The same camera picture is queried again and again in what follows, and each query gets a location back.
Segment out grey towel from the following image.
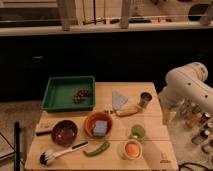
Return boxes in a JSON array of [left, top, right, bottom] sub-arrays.
[[112, 92, 128, 110]]

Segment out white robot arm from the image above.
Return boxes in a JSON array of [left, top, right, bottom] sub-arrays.
[[158, 62, 213, 125]]

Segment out orange bowl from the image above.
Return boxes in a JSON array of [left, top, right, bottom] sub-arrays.
[[84, 112, 113, 139]]

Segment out brown grape bunch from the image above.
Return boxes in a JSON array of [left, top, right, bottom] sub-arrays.
[[73, 89, 89, 103]]

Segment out green plastic tray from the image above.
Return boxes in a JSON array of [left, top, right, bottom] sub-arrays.
[[42, 76, 95, 112]]

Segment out metal can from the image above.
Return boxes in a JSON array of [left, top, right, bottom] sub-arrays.
[[139, 92, 152, 108]]

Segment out blue sponge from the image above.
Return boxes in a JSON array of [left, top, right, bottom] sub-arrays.
[[93, 120, 107, 136]]

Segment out green chili pepper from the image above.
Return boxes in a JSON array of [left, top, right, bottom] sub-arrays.
[[83, 141, 110, 157]]

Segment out white cup with orange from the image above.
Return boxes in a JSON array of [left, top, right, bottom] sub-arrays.
[[122, 140, 142, 160]]

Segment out white dish brush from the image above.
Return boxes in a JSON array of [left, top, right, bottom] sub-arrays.
[[39, 141, 89, 166]]

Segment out purple bowl with handle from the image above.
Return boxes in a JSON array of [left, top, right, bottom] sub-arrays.
[[36, 120, 78, 147]]

